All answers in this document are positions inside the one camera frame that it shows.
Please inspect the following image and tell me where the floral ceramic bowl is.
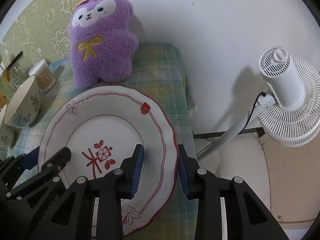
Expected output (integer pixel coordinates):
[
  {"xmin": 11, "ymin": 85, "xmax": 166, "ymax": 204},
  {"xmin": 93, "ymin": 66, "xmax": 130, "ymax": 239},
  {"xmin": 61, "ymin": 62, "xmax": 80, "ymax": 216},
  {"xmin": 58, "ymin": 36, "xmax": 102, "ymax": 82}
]
[
  {"xmin": 3, "ymin": 76, "xmax": 41, "ymax": 128},
  {"xmin": 0, "ymin": 105, "xmax": 16, "ymax": 151}
]

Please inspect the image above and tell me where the white plate with red pattern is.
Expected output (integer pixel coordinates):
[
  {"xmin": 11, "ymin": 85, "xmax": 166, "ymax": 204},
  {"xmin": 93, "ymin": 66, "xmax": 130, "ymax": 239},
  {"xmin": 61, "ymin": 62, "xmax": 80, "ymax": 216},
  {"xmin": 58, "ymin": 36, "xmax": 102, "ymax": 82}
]
[{"xmin": 38, "ymin": 86, "xmax": 178, "ymax": 236}]

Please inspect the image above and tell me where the cotton swab container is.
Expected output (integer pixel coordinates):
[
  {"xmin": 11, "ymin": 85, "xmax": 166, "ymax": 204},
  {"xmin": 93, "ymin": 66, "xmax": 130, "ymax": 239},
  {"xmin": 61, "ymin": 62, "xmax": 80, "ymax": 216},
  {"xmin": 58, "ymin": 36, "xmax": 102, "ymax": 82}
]
[{"xmin": 28, "ymin": 59, "xmax": 56, "ymax": 93}]

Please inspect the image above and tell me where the glass jar with black lid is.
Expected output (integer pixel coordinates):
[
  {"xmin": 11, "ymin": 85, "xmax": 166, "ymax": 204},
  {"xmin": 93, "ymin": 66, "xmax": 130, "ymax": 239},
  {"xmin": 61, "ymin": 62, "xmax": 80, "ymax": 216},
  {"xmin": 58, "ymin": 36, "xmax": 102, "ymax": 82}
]
[{"xmin": 1, "ymin": 51, "xmax": 23, "ymax": 101}]

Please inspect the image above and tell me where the white standing fan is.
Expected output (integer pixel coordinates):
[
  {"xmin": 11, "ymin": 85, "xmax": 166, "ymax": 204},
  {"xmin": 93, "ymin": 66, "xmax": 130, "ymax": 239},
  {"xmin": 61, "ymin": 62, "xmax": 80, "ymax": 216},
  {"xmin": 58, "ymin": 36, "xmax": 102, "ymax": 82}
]
[{"xmin": 197, "ymin": 46, "xmax": 319, "ymax": 157}]

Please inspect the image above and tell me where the purple plush toy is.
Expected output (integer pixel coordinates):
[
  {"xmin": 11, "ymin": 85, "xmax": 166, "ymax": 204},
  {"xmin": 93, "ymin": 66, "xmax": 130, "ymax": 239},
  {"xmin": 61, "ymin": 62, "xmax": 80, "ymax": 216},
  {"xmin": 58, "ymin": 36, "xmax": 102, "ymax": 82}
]
[{"xmin": 68, "ymin": 0, "xmax": 138, "ymax": 89}]

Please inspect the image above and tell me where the black fan power cable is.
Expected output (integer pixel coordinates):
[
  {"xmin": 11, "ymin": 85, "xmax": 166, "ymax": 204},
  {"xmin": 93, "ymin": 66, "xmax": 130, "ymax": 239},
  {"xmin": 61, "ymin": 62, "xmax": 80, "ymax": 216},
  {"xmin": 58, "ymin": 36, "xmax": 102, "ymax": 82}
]
[{"xmin": 195, "ymin": 91, "xmax": 266, "ymax": 156}]

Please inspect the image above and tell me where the green cartoon wall mat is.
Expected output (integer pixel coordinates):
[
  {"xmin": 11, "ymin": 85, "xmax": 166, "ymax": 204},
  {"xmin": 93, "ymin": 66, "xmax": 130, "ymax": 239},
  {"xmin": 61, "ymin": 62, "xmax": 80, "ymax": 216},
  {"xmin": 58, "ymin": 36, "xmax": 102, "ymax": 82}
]
[{"xmin": 1, "ymin": 0, "xmax": 81, "ymax": 65}]

